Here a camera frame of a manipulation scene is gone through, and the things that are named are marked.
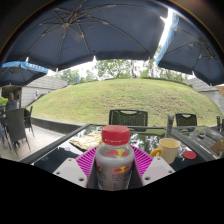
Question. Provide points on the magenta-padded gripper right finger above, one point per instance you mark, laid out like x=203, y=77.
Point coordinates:
x=158, y=170

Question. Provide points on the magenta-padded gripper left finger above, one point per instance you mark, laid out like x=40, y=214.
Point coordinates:
x=70, y=171

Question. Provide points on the red-capped drink bottle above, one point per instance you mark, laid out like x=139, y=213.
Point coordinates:
x=114, y=166

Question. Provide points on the flat round red coaster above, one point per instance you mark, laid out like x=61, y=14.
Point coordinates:
x=189, y=155

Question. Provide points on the yellow snack packet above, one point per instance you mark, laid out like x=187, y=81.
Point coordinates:
x=85, y=140

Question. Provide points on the grey upright tube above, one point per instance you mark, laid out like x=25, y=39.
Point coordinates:
x=169, y=126

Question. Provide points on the dark slatted table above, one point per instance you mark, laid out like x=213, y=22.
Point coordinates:
x=200, y=143

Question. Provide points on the small round ashtray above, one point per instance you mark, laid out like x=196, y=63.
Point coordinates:
x=201, y=134

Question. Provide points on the dark plastic garden chair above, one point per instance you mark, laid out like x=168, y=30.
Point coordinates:
x=128, y=117
x=186, y=119

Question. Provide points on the brown paper bag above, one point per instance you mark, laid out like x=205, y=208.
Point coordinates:
x=218, y=146

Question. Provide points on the dark wicker chair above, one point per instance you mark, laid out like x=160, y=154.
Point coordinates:
x=28, y=118
x=15, y=125

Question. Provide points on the black armchair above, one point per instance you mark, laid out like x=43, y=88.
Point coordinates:
x=222, y=125
x=218, y=121

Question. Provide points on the person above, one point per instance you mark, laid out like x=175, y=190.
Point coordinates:
x=2, y=133
x=11, y=103

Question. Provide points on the tan patio umbrella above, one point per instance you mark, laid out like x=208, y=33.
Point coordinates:
x=220, y=90

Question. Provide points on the blue-edged patio umbrella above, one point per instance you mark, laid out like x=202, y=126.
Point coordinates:
x=18, y=71

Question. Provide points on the large navy patio umbrella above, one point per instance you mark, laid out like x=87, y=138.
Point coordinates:
x=83, y=33

